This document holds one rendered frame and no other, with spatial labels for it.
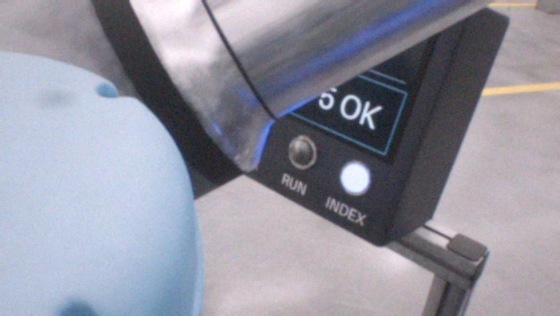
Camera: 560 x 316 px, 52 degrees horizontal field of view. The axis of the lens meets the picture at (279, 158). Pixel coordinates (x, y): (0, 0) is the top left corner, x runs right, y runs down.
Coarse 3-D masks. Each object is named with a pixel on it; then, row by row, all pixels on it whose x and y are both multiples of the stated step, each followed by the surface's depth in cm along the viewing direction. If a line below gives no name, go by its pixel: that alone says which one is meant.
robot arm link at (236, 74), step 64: (0, 0) 26; (64, 0) 21; (128, 0) 20; (192, 0) 21; (256, 0) 21; (320, 0) 21; (384, 0) 21; (448, 0) 22; (128, 64) 20; (192, 64) 21; (256, 64) 22; (320, 64) 23; (192, 128) 21; (256, 128) 24; (192, 192) 24
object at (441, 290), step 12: (456, 240) 48; (468, 240) 48; (456, 252) 46; (468, 252) 46; (480, 252) 47; (432, 288) 49; (444, 288) 48; (456, 288) 47; (432, 300) 49; (444, 300) 50; (456, 300) 48; (468, 300) 49; (432, 312) 50; (444, 312) 49; (456, 312) 48
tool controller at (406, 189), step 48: (432, 48) 39; (480, 48) 42; (336, 96) 43; (384, 96) 41; (432, 96) 39; (480, 96) 47; (288, 144) 46; (336, 144) 44; (384, 144) 41; (432, 144) 42; (288, 192) 47; (336, 192) 44; (384, 192) 42; (432, 192) 47; (384, 240) 43
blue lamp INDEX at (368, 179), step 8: (344, 168) 43; (352, 168) 42; (360, 168) 42; (368, 168) 42; (344, 176) 43; (352, 176) 42; (360, 176) 42; (368, 176) 42; (344, 184) 43; (352, 184) 42; (360, 184) 42; (368, 184) 42; (352, 192) 43; (360, 192) 43
